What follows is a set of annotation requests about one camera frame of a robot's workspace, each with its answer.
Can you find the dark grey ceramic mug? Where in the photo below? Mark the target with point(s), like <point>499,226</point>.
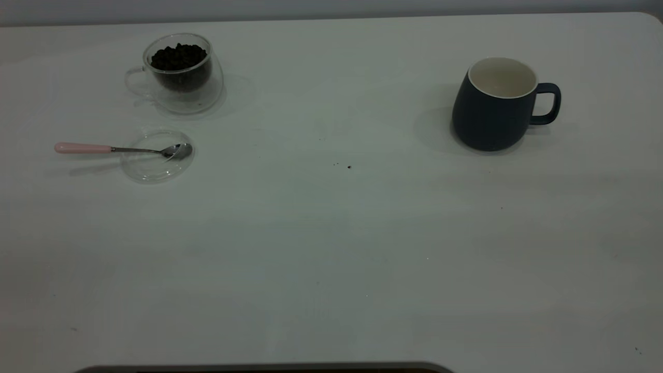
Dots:
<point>487,119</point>

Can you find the dark coffee beans heap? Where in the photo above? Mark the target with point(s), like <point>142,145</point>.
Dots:
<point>178,59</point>

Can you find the clear shallow glass dish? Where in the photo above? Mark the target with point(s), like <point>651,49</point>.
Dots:
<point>155,171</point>

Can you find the clear double-wall glass cup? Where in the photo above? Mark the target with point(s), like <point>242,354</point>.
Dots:
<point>208,99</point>

